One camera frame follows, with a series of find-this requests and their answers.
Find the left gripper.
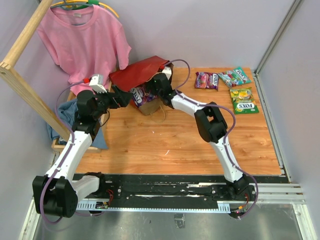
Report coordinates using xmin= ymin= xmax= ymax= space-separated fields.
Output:
xmin=92 ymin=84 xmax=133 ymax=119

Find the red paper bag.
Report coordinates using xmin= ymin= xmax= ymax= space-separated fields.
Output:
xmin=109 ymin=55 xmax=174 ymax=116

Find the purple candy packet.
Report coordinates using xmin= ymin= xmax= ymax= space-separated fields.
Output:
xmin=194 ymin=72 xmax=219 ymax=90
xmin=130 ymin=84 xmax=157 ymax=108

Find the teal candy packet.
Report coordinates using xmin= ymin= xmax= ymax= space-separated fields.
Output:
xmin=218 ymin=67 xmax=252 ymax=88

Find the green candy packet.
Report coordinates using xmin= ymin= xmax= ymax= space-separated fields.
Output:
xmin=229 ymin=87 xmax=259 ymax=115

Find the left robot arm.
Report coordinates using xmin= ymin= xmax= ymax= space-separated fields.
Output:
xmin=32 ymin=85 xmax=133 ymax=218

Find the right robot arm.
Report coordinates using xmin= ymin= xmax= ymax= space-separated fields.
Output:
xmin=146 ymin=73 xmax=249 ymax=200

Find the blue cloth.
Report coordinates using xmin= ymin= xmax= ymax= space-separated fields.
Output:
xmin=47 ymin=98 xmax=108 ymax=150

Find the pink t-shirt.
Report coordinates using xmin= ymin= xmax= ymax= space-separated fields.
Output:
xmin=37 ymin=5 xmax=131 ymax=95

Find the yellow green hanger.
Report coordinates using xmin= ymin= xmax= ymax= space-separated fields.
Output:
xmin=50 ymin=0 xmax=119 ymax=18

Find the wooden clothes rack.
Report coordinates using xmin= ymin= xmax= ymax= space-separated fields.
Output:
xmin=0 ymin=0 xmax=116 ymax=154

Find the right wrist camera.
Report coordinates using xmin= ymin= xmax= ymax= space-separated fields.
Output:
xmin=161 ymin=66 xmax=173 ymax=80

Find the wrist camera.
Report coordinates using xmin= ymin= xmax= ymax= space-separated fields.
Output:
xmin=161 ymin=66 xmax=173 ymax=80
xmin=89 ymin=74 xmax=107 ymax=94

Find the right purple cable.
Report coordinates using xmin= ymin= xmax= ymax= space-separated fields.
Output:
xmin=159 ymin=58 xmax=259 ymax=221

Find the purple cable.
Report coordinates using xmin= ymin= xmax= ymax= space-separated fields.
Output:
xmin=38 ymin=77 xmax=107 ymax=227
xmin=159 ymin=58 xmax=259 ymax=221

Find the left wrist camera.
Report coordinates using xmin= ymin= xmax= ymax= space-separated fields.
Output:
xmin=89 ymin=74 xmax=107 ymax=94

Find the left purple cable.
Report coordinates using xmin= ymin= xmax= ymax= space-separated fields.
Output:
xmin=38 ymin=77 xmax=107 ymax=227

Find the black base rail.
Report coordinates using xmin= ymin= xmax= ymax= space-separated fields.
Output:
xmin=33 ymin=173 xmax=306 ymax=214

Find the aluminium frame post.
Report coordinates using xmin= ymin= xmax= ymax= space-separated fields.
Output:
xmin=254 ymin=0 xmax=304 ymax=75

